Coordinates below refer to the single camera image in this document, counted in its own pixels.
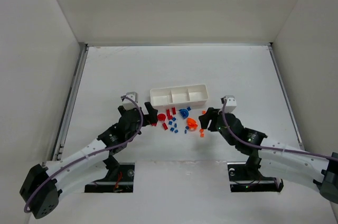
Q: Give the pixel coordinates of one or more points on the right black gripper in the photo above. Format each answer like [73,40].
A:
[212,118]

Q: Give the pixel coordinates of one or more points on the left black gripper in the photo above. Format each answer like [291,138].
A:
[142,114]

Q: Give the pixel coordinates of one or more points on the red round lego piece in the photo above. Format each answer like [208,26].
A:
[161,117]

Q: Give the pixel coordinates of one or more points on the orange round lego piece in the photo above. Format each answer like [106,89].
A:
[192,124]

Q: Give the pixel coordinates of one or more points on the blue arch lego piece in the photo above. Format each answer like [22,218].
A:
[184,113]

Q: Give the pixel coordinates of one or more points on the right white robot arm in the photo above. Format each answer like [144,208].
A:
[273,158]

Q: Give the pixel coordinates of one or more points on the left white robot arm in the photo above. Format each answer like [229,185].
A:
[45,186]

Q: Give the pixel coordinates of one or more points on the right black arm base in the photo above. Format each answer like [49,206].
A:
[246,177]

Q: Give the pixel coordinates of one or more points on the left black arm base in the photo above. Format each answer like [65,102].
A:
[118,180]

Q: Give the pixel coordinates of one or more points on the white three-compartment tray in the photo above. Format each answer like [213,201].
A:
[194,95]

